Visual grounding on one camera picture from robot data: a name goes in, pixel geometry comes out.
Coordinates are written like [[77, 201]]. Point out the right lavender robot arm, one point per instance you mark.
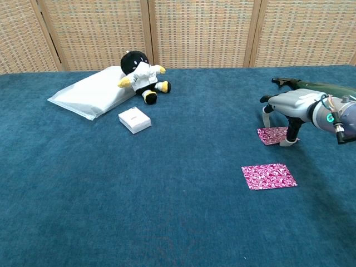
[[322, 116]]

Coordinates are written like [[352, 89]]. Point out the small white box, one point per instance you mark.
[[135, 119]]

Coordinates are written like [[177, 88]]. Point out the woven rattan screen panel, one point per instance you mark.
[[306, 33], [97, 33], [200, 33], [16, 36]]

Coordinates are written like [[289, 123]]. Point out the blue felt table cover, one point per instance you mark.
[[111, 194]]

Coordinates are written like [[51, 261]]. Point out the green spray bottle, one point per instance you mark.
[[328, 87]]

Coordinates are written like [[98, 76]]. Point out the white pillow-shaped package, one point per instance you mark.
[[89, 94]]

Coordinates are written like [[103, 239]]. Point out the pink patterned card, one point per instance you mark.
[[271, 136], [267, 176]]

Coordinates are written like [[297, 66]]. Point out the black and white plush toy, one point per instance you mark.
[[142, 75]]

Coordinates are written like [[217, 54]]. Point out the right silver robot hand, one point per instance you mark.
[[292, 104]]

